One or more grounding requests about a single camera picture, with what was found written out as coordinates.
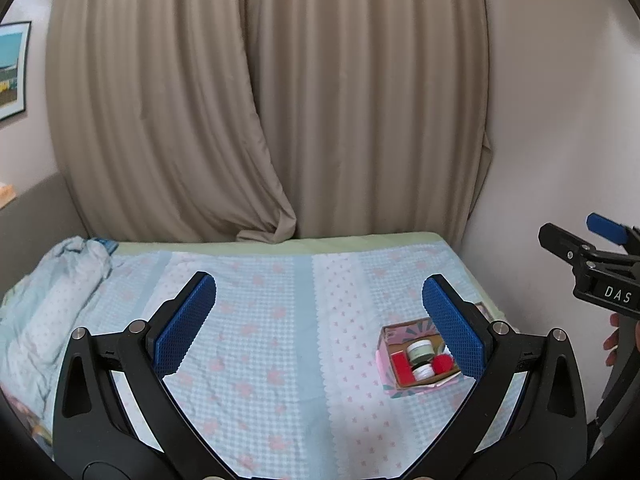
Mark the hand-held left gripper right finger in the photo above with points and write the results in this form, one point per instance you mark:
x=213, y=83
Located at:
x=452, y=325

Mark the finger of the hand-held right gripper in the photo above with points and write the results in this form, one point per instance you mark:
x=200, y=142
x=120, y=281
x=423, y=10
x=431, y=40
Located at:
x=562, y=240
x=607, y=227

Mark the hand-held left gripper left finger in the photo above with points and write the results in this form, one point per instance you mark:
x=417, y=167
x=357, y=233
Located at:
x=185, y=325

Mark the red fuzzy ball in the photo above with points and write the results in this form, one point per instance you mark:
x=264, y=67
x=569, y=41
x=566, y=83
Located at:
x=443, y=364

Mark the small cardboard box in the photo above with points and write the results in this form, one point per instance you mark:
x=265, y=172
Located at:
x=400, y=334

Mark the red cosmetic carton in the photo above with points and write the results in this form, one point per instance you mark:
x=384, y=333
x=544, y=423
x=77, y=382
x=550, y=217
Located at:
x=401, y=366

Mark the person's right hand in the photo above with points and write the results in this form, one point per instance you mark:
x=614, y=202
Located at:
x=612, y=342

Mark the green jar with white lid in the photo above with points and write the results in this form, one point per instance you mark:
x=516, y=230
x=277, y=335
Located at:
x=419, y=352

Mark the small white jar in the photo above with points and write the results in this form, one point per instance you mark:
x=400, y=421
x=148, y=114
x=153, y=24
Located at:
x=424, y=371

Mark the checked floral blanket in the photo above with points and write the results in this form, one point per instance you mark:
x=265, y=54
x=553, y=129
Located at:
x=280, y=360

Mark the crumpled light blue quilt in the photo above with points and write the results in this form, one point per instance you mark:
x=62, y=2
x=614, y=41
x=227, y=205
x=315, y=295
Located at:
x=55, y=300

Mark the light green bed sheet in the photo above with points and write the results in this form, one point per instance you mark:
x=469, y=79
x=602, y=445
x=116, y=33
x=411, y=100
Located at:
x=300, y=244

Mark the grey-brown headboard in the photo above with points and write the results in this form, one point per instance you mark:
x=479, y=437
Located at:
x=40, y=230

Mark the colourful printed item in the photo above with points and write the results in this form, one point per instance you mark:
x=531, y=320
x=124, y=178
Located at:
x=32, y=422

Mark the tan wooden object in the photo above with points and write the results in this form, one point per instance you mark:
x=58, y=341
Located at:
x=6, y=195

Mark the beige curtain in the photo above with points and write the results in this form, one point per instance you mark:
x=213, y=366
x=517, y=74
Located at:
x=250, y=85

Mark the framed wall poster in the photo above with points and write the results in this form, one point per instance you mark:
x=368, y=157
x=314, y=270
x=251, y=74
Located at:
x=12, y=70

